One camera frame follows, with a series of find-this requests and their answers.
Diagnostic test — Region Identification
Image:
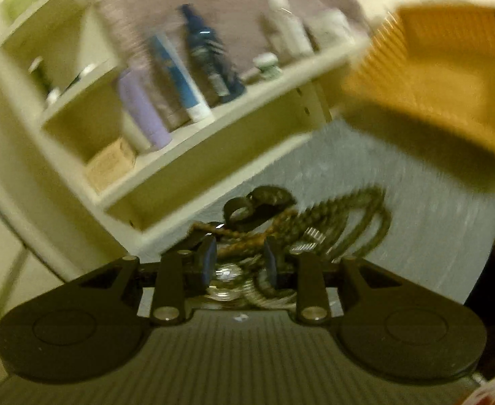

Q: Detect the white cream jar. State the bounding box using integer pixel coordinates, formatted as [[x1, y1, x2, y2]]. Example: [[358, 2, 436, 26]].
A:
[[310, 8, 356, 50]]

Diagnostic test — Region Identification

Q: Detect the lavender cone bottle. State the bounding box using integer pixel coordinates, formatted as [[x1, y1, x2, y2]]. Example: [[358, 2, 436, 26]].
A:
[[118, 70, 173, 151]]

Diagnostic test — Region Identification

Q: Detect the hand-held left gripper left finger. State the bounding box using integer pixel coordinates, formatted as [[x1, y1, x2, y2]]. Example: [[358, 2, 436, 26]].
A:
[[68, 234, 218, 326]]

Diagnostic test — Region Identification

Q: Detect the black watch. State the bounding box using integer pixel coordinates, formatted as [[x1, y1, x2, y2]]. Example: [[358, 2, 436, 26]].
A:
[[223, 185, 297, 233]]

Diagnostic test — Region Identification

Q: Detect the red and white packet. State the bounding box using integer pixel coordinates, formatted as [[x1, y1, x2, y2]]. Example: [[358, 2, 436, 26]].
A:
[[462, 371, 495, 405]]

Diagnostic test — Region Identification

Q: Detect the cream shelf unit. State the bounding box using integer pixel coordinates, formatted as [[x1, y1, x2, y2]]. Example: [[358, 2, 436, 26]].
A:
[[0, 0, 372, 243]]

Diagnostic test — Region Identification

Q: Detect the dark blue spray bottle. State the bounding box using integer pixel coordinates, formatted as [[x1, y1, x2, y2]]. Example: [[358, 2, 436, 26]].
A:
[[179, 4, 248, 104]]

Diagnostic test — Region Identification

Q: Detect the brown bead necklace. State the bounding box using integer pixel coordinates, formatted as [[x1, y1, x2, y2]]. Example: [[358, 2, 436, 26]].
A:
[[192, 218, 301, 259]]

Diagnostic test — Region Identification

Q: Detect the silver hair clip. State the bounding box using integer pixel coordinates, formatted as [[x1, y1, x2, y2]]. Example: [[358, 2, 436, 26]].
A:
[[293, 227, 327, 254]]

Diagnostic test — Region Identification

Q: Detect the small green label jar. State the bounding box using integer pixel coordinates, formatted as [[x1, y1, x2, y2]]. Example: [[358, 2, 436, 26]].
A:
[[253, 53, 282, 80]]

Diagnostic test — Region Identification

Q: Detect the cardboard box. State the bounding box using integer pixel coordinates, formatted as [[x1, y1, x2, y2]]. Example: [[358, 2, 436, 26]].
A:
[[84, 137, 137, 192]]

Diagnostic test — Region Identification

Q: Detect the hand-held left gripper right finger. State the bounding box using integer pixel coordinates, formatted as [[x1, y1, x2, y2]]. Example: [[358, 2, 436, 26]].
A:
[[263, 236, 413, 326]]

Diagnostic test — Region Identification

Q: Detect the brown beaded necklace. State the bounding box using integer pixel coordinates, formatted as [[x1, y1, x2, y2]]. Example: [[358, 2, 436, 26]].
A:
[[273, 189, 392, 264]]

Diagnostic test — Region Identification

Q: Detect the silver bangle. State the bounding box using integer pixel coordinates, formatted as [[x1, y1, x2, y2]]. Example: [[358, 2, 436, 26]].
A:
[[205, 262, 266, 302]]

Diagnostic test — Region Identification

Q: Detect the pink fuzzy towel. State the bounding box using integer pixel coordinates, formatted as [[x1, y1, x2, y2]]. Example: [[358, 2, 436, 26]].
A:
[[95, 0, 368, 77]]

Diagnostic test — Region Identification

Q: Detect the clear spray bottle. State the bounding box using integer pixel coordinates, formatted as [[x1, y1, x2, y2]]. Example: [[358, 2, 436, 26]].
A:
[[261, 0, 315, 58]]

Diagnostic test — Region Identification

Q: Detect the yellow plastic tray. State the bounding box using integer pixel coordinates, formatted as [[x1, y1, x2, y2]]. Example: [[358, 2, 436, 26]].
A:
[[339, 3, 495, 158]]

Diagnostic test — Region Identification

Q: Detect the grey fuzzy rug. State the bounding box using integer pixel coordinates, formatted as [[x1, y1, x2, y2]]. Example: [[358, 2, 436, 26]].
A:
[[138, 118, 495, 304]]

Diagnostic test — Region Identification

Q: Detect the white and blue tube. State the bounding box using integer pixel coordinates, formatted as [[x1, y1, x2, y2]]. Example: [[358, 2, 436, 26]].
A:
[[148, 34, 214, 124]]

